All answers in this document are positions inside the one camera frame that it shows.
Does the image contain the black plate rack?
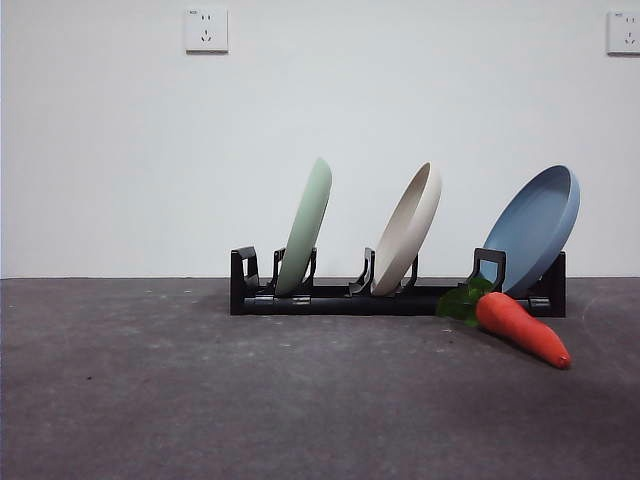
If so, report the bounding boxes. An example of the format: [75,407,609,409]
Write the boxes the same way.
[229,246,568,319]

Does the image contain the orange carrot with green leaves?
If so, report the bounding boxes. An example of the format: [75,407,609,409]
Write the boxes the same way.
[435,277,572,371]

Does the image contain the blue plate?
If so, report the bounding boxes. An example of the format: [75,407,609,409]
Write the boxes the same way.
[482,165,582,298]

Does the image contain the white wall socket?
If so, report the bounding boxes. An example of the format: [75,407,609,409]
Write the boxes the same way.
[185,6,230,55]
[606,10,640,57]

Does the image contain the beige plate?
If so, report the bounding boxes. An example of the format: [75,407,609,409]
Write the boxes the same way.
[370,161,444,296]

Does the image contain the green plate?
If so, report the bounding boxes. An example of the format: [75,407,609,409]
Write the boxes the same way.
[274,157,334,297]

